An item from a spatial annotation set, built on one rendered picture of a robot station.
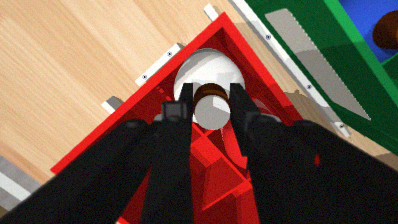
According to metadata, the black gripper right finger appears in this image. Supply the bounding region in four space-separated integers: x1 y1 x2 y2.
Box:
229 83 398 224

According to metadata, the green crate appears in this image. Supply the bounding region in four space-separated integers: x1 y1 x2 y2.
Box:
244 0 398 156

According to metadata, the blue bottle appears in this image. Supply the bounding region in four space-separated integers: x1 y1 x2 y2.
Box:
338 0 398 63

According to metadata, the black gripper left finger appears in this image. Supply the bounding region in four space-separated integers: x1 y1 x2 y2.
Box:
0 83 194 224

